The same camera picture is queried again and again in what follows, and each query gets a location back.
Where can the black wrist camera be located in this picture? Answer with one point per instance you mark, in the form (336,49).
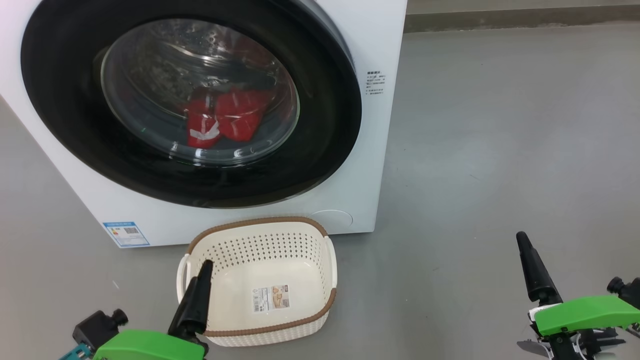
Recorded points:
(95,327)
(627,292)

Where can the blue energy label sticker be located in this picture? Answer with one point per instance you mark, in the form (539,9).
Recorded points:
(126,234)

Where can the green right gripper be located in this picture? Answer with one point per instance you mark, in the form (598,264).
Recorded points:
(585,315)

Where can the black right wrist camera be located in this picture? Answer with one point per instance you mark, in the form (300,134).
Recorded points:
(627,292)

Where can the white product label sticker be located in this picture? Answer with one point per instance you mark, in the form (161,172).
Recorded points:
(271,298)

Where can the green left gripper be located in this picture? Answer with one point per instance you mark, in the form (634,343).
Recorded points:
(150,347)

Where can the white front-load washing machine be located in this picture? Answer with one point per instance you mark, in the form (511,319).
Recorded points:
(150,220)

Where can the round white filter cover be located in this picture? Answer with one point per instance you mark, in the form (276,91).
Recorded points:
(332,220)

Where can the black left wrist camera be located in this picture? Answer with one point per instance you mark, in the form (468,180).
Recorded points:
(95,327)

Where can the cream perforated basket brown rim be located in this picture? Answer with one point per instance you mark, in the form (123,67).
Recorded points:
(240,280)

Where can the black round glass washer door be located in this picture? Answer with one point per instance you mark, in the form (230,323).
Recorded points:
(65,100)

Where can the grey baseboard strip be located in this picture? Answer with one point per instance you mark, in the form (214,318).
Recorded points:
(500,19)

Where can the teal flat connector strip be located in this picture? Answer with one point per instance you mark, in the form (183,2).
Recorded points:
(75,353)

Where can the stainless steel washer drum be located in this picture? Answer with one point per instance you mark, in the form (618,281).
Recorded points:
(165,65)

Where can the red and white garment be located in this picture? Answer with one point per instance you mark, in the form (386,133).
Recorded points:
(240,117)

